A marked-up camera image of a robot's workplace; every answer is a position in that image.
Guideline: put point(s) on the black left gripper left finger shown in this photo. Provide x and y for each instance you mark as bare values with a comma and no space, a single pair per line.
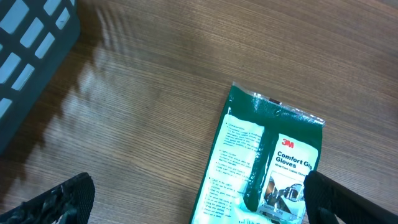
68,202

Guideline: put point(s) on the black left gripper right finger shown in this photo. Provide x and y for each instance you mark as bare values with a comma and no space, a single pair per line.
327,201

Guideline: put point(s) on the green white glove package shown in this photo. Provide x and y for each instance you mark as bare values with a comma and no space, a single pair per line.
262,152

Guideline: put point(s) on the grey plastic mesh basket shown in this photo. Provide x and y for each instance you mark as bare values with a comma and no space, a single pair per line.
36,36

